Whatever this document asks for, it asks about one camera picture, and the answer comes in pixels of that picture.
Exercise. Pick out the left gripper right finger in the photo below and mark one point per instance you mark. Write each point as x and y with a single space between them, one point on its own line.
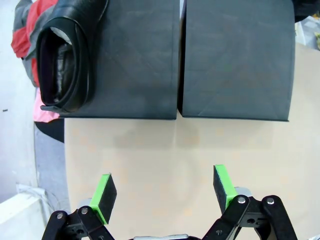
223 190

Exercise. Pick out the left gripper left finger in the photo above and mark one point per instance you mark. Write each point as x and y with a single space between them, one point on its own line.
105 200

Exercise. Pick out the black shoe stand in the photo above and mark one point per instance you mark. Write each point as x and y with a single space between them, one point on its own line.
135 62
237 62

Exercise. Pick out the white box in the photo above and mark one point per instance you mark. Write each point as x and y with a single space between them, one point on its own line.
17 215

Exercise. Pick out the clear plastic bag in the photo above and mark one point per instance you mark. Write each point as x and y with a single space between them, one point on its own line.
308 32

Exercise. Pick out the red grey jacket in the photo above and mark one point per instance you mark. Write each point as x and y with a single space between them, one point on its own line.
25 37

